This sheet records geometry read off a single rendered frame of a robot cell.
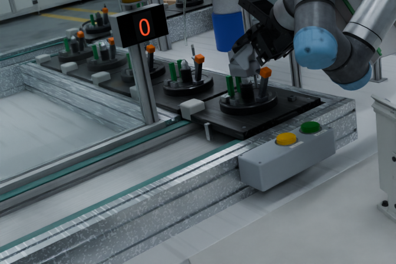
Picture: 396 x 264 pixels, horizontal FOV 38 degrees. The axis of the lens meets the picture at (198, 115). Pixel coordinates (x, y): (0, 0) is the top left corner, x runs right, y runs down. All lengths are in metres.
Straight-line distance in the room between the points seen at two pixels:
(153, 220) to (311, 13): 0.47
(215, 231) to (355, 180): 0.32
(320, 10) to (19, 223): 0.70
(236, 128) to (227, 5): 1.07
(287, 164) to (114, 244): 0.37
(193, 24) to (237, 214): 1.65
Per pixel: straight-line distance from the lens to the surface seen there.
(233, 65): 1.36
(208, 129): 1.33
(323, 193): 1.21
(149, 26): 1.32
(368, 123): 1.51
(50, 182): 1.28
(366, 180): 1.25
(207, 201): 1.15
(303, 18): 1.07
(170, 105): 1.49
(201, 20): 2.73
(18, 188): 1.28
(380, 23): 1.18
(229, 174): 1.17
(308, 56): 1.05
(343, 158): 1.34
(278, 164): 1.15
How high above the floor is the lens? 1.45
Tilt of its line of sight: 20 degrees down
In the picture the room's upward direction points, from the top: 10 degrees counter-clockwise
